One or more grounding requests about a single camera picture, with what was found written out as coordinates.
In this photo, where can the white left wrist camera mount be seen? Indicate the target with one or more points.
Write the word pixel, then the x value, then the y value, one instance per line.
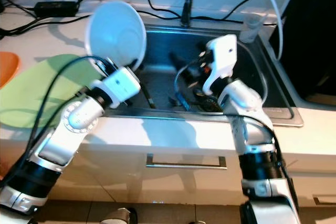
pixel 121 86

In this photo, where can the dark chopstick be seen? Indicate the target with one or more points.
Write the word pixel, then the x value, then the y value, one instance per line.
pixel 149 98

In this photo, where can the black power adapter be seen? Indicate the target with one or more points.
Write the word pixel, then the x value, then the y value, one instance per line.
pixel 55 9

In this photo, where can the orange plate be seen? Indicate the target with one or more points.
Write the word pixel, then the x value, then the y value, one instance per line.
pixel 8 66

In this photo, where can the white kitchen cabinet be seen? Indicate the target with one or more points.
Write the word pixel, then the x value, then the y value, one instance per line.
pixel 189 187

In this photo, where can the stainless steel sink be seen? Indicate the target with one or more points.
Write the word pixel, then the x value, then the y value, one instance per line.
pixel 163 82

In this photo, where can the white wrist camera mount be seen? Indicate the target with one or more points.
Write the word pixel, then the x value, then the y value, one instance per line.
pixel 223 56
pixel 121 86

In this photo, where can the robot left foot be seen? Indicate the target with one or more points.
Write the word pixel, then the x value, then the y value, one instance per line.
pixel 119 217

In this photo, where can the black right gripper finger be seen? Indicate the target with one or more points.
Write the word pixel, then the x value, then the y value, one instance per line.
pixel 180 64
pixel 202 53

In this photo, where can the clear drinking glass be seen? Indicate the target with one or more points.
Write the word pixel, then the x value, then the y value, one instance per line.
pixel 251 29

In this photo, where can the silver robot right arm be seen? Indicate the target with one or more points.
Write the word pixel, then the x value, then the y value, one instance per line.
pixel 241 98

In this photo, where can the green plate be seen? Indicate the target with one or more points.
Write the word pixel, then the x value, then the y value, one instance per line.
pixel 31 93

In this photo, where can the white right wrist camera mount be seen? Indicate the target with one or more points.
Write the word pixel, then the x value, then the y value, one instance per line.
pixel 223 56

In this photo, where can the white bowl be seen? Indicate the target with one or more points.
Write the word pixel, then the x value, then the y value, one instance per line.
pixel 115 32

